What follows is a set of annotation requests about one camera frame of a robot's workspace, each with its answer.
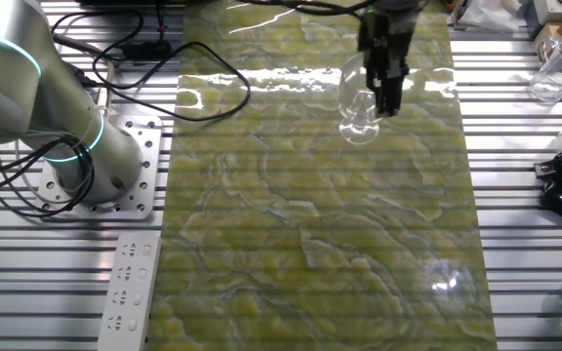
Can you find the green marble pattern mat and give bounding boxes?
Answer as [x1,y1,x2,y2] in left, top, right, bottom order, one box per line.
[146,0,500,351]

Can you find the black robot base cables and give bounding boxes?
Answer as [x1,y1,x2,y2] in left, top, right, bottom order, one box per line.
[0,136,97,219]

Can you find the black inline cable block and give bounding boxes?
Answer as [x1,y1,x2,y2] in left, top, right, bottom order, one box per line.
[121,40,173,62]

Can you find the white crumpled paper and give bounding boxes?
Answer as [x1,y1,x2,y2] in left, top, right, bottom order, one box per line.
[456,0,531,33]

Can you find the white power strip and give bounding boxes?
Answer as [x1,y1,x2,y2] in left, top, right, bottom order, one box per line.
[96,232,163,351]

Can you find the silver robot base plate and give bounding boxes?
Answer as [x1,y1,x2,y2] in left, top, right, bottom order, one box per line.
[34,114,164,220]

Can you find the clear plastic cup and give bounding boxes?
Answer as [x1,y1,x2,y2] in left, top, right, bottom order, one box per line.
[338,52,382,146]

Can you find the black looping power cable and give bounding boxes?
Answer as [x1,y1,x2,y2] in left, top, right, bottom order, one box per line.
[51,8,252,123]

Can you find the grey control box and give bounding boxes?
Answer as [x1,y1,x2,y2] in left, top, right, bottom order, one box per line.
[533,0,562,25]

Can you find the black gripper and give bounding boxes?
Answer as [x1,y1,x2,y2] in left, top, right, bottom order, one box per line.
[357,9,414,118]

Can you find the clear measuring beaker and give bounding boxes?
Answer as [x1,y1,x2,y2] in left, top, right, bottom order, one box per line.
[529,31,562,103]

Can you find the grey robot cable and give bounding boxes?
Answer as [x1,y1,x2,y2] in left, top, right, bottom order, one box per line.
[51,33,115,118]

